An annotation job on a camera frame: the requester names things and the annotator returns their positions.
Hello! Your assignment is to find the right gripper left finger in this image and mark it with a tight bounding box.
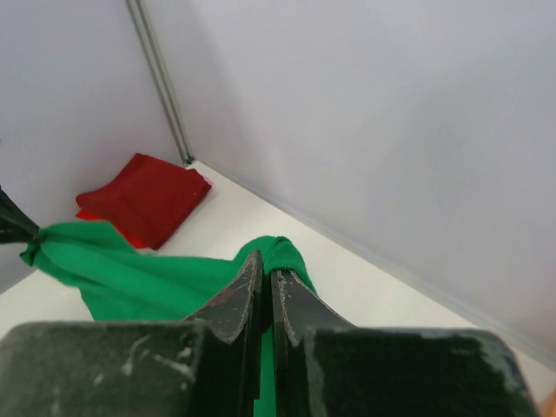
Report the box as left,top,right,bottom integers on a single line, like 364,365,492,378
180,251,263,416

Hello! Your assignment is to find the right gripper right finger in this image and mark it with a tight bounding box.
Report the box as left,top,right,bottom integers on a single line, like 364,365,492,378
271,271,361,416

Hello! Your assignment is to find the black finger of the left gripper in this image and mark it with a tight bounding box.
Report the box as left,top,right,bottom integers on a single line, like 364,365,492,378
0,189,43,244

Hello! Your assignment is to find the green t shirt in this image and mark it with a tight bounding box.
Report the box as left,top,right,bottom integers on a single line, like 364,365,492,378
1,222,314,416

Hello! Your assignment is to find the folded red t shirt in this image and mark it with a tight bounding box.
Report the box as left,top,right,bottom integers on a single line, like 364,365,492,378
76,153,212,250

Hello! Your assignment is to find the left corner metal post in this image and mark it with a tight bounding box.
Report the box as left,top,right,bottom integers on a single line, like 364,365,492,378
125,0,195,166

